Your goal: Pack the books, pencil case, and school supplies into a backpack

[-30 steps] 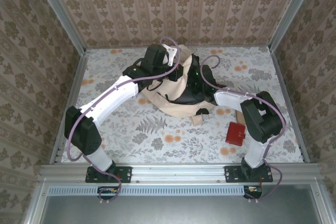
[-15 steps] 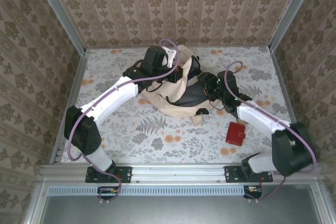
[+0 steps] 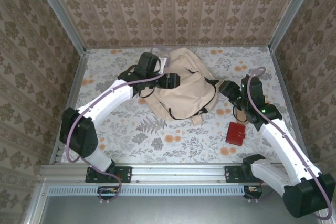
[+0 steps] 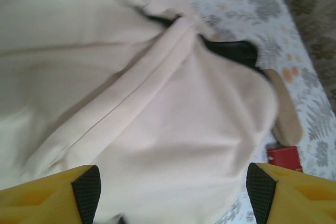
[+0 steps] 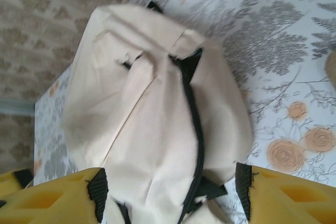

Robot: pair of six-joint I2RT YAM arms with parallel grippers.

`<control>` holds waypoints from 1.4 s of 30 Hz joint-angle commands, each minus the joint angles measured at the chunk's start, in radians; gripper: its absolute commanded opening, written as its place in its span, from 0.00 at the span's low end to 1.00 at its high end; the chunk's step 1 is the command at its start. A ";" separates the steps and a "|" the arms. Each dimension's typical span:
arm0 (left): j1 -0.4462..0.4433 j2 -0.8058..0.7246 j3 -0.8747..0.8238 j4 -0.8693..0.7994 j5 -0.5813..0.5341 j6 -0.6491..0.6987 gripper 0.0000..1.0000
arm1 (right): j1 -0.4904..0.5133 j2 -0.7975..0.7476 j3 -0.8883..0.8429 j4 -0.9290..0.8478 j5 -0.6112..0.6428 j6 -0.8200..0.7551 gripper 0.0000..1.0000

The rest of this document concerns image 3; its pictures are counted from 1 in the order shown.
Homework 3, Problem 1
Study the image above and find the beige felt pencil case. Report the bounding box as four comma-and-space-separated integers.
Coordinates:
234, 104, 250, 126

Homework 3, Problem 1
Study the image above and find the red leather wallet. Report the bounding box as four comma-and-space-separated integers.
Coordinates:
226, 121, 247, 146

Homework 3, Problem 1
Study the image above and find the beige canvas backpack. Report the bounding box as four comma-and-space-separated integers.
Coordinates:
143, 47, 220, 126

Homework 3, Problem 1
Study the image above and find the floral tablecloth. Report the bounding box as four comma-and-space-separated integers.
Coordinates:
60, 46, 305, 164

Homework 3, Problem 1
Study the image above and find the grey metal panel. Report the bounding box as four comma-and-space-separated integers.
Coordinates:
39, 195, 323, 224

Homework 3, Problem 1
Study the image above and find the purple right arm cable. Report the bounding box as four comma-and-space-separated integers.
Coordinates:
243, 66, 332, 221

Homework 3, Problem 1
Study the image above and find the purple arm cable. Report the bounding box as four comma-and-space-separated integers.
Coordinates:
243, 66, 332, 221
65, 44, 172, 204

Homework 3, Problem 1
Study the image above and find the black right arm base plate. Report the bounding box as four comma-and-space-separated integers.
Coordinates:
224, 165, 249, 184

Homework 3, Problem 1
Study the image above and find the aluminium side rail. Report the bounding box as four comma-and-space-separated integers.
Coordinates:
49, 49, 89, 164

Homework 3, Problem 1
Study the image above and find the aluminium corner post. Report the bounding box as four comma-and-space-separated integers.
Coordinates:
30, 0, 87, 55
268, 0, 320, 53

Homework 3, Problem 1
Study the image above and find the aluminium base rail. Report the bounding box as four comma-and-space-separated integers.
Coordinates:
39, 163, 322, 183

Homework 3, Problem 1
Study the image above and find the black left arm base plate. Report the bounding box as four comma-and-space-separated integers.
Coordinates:
85, 165, 132, 184

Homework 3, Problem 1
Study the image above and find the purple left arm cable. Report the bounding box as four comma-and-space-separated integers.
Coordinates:
65, 44, 172, 204

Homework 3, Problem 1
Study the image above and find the grey slotted cable duct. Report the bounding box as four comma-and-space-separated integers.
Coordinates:
48, 185, 246, 196

